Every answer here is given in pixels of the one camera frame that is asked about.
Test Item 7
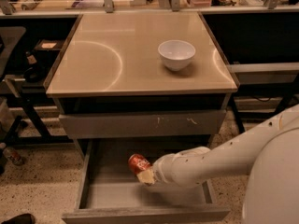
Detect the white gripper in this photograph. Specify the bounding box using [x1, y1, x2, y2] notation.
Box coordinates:
[136, 154, 175, 185]

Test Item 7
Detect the red coke can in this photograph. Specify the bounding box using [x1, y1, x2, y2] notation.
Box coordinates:
[128, 154, 151, 175]

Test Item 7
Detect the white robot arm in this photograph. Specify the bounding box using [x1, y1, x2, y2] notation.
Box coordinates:
[137, 105, 299, 224]

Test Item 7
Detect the open grey middle drawer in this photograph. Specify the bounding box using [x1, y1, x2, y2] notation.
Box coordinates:
[62, 138, 230, 224]

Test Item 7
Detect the closed grey top drawer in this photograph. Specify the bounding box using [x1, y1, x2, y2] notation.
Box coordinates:
[59, 110, 226, 139]

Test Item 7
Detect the grey drawer cabinet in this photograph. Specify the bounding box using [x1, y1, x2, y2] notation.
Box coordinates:
[45, 11, 238, 154]

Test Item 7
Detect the white ceramic bowl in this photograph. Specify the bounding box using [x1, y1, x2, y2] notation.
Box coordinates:
[158, 40, 196, 71]

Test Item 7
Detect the dark shoe on floor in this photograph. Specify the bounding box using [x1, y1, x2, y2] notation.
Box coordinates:
[1, 214, 36, 224]

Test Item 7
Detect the plastic bottle on floor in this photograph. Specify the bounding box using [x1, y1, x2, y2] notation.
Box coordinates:
[0, 143, 24, 166]

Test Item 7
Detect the black desk frame left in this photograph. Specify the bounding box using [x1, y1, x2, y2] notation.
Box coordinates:
[1, 75, 72, 146]

